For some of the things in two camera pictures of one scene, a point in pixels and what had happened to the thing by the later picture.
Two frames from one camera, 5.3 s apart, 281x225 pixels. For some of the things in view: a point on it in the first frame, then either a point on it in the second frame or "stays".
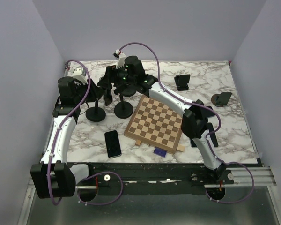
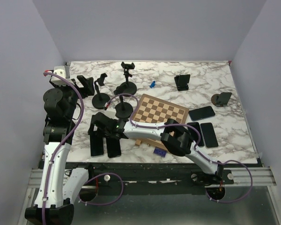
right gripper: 109,77 -> 90,131
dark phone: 107,96 -> 97,146
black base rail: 151,178 stays
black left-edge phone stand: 123,109 stays
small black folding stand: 181,81 stays
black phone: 113,144 stays
